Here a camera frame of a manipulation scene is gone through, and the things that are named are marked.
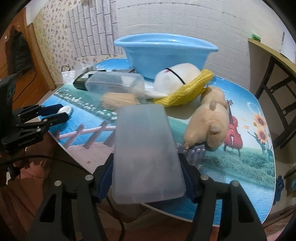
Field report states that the frosted plastic box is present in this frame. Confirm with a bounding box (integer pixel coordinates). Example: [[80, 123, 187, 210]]
[[112, 104, 186, 204]]

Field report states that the white small object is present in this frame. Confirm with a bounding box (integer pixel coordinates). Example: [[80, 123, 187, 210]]
[[57, 105, 73, 116]]

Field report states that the white plastic bag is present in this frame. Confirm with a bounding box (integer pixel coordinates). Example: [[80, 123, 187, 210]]
[[61, 65, 82, 84]]

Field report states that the black green box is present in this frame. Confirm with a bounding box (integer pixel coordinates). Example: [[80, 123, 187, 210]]
[[73, 70, 106, 91]]

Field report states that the pictorial table mat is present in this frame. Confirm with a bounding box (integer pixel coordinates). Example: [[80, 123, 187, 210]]
[[44, 76, 276, 221]]

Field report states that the clear box with toothpicks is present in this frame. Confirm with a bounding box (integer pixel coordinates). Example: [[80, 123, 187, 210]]
[[85, 71, 145, 110]]

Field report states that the beige plush bear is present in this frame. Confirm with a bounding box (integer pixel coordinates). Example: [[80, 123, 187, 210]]
[[184, 86, 229, 151]]

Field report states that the blue plastic basin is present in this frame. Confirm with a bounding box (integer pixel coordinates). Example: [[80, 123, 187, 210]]
[[114, 33, 219, 79]]

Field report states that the white yellow plush toy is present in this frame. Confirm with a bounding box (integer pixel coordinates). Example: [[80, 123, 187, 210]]
[[145, 63, 214, 107]]

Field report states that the green small box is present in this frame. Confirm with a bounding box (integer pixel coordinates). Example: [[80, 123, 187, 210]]
[[251, 34, 261, 42]]

